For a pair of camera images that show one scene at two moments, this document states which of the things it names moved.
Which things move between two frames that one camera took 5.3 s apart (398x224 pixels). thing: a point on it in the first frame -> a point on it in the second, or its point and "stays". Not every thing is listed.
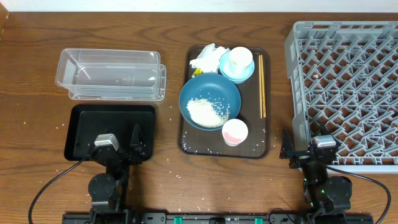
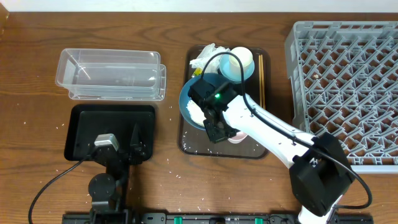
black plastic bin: [85, 122] stays
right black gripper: [300, 156] -> [217, 134]
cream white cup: [240, 58] stays
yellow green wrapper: [198, 71] stays
